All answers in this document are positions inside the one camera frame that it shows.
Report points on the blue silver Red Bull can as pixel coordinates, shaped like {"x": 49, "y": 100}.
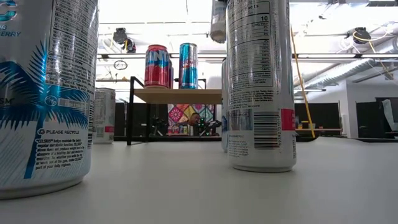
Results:
{"x": 188, "y": 67}

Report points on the white Celsius can blue band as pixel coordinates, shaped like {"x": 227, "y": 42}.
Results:
{"x": 218, "y": 21}

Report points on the person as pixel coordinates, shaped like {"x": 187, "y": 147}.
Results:
{"x": 195, "y": 119}

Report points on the white Celsius Arctic Vibe can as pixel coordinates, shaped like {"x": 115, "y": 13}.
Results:
{"x": 224, "y": 109}

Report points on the black partition panel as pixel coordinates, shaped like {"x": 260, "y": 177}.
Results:
{"x": 370, "y": 118}
{"x": 138, "y": 119}

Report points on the white Celsius Peach Vibe can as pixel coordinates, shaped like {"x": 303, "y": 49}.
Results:
{"x": 261, "y": 93}

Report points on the long ceiling light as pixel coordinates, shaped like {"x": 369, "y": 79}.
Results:
{"x": 140, "y": 55}
{"x": 342, "y": 55}

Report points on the white Celsius can pink patch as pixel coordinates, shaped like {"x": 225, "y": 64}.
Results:
{"x": 104, "y": 115}

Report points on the black ceiling device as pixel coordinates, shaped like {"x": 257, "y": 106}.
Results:
{"x": 130, "y": 46}

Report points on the white Celsius can blue palm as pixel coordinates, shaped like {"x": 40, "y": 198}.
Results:
{"x": 46, "y": 109}

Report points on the wooden shelf black frame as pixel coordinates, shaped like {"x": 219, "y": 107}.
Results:
{"x": 186, "y": 96}

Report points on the colourful wall art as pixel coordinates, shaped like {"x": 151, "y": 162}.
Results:
{"x": 177, "y": 113}

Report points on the white ceiling duct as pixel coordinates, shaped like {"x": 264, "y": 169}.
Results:
{"x": 348, "y": 70}

